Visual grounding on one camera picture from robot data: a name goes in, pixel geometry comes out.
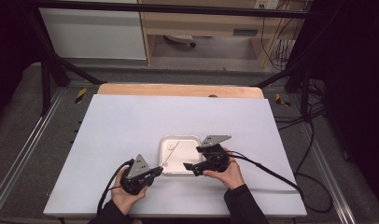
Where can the yellow black tape strip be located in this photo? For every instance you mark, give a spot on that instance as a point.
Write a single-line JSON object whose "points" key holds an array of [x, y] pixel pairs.
{"points": [[81, 95], [281, 100]]}

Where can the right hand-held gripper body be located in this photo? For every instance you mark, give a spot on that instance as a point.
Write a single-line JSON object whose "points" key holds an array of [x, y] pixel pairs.
{"points": [[215, 160]]}

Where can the square metal tray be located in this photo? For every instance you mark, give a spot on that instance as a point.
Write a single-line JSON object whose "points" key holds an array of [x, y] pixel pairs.
{"points": [[184, 154]]}

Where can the aluminium floor rail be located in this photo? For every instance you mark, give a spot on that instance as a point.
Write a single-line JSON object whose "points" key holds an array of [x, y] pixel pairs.
{"points": [[32, 137], [327, 168]]}

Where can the wooden table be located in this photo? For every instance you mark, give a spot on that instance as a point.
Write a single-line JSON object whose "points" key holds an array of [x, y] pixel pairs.
{"points": [[165, 90]]}

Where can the person's right hand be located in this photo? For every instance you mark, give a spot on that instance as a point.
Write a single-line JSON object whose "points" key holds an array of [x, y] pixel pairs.
{"points": [[231, 177]]}

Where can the white cabinet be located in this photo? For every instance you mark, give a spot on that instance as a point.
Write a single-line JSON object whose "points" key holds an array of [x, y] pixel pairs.
{"points": [[91, 34]]}

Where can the white power strip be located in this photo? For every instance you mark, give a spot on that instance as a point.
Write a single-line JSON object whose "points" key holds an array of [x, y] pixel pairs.
{"points": [[267, 3]]}

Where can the thin wooden skewer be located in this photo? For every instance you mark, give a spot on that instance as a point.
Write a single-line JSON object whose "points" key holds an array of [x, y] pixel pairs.
{"points": [[173, 151]]}

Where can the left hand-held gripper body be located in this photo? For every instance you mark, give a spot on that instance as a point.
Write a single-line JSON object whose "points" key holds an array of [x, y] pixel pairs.
{"points": [[137, 172]]}

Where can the chair base with caster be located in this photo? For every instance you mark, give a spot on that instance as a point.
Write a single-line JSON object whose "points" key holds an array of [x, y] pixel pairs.
{"points": [[179, 39]]}

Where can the person's left hand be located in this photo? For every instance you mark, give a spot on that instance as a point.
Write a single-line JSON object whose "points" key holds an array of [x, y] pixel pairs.
{"points": [[125, 200]]}

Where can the dark curtain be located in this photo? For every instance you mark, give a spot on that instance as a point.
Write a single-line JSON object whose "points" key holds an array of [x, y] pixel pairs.
{"points": [[355, 77], [10, 46]]}

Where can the black metal frame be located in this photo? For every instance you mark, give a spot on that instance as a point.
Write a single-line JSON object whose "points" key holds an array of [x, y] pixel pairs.
{"points": [[178, 8]]}

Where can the light wooden desk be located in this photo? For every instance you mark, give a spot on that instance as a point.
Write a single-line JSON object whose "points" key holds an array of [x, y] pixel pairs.
{"points": [[203, 23]]}

